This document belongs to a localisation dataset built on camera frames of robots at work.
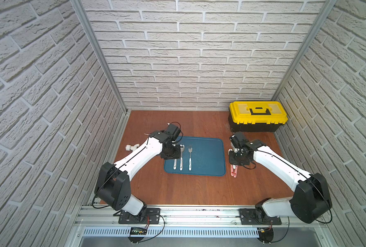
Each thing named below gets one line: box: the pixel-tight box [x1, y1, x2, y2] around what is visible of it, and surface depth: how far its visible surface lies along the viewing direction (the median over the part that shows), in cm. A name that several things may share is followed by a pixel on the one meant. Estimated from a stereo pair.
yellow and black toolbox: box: [228, 101, 289, 133], surface depth 99 cm
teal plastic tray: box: [163, 136, 226, 177], surface depth 93 cm
